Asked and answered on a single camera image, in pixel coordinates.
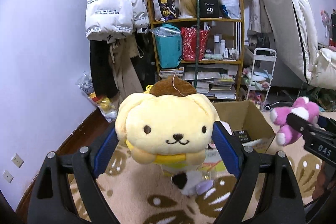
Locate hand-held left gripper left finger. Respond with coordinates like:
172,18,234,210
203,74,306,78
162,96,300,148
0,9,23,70
28,122,121,224

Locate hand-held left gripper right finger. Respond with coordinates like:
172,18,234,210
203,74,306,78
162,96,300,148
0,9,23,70
212,121,306,224

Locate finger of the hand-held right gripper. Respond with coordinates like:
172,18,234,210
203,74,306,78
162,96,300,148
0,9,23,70
316,116,336,133
287,112,315,135

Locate pink round plush toy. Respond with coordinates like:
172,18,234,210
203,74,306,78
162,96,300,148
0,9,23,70
209,120,231,151

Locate pink bear plush toy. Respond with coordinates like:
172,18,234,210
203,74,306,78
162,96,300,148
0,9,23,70
270,97,321,146

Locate small black box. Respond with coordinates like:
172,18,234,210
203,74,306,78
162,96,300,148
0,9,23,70
232,130,252,143

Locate cardboard box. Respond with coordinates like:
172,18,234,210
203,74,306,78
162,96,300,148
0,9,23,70
202,100,276,174

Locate yellow dog plush toy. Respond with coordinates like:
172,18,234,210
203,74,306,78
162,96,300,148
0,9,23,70
115,76,221,170

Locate plastic bag with yellow items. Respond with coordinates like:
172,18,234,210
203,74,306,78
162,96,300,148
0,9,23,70
76,72,118,123

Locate black and white plush toy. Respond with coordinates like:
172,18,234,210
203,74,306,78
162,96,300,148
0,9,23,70
171,170,214,197

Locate beige patterned blanket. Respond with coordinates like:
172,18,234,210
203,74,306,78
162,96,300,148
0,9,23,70
67,106,336,224

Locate pastel cloths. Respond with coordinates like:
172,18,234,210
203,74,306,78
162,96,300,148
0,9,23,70
243,68,272,89

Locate pile of magazines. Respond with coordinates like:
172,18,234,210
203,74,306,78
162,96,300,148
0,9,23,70
182,67,237,101

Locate white trolley cart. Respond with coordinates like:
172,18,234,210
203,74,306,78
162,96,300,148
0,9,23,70
243,48,277,109

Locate black hanging garment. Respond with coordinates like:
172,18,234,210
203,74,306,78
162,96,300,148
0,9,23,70
89,39,118,98

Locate black device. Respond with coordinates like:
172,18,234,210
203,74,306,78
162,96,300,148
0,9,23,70
247,34,273,48

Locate stack of books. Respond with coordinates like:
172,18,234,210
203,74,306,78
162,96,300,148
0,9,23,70
160,67,184,81

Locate black hanging coat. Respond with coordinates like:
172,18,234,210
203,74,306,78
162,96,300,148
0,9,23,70
131,30,158,83

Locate pink ornament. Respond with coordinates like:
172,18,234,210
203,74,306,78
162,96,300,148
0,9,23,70
320,9,333,39

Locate row of cosmetic bottles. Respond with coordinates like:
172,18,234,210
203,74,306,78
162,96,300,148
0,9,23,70
213,34,240,59

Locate green pole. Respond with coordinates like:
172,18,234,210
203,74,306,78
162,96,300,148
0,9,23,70
195,0,202,89

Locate red patterned bag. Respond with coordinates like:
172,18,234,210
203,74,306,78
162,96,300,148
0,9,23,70
181,27,210,62

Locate teal paper bag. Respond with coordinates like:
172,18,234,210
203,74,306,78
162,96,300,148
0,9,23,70
155,28,182,69

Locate cream mattress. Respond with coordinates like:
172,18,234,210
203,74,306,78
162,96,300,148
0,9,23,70
258,0,336,88

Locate yellow wooden shelf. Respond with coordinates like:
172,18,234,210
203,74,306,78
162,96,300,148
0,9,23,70
146,0,246,102

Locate clear plastic bag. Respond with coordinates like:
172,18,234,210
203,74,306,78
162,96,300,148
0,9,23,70
150,25,181,37

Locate black box with white print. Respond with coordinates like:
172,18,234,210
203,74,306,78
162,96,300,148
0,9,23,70
199,0,219,18

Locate dark wooden bed frame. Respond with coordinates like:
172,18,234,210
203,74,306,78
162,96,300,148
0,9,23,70
16,109,116,211

